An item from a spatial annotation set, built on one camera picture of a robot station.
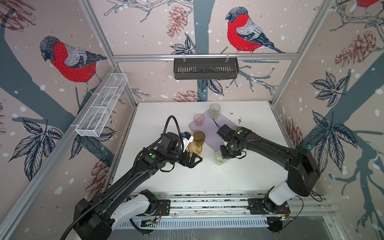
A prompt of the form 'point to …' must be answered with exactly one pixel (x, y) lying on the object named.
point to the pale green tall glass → (214, 111)
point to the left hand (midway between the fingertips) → (195, 157)
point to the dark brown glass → (199, 136)
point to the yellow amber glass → (195, 147)
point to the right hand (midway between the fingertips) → (223, 157)
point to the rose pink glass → (198, 120)
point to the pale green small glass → (218, 158)
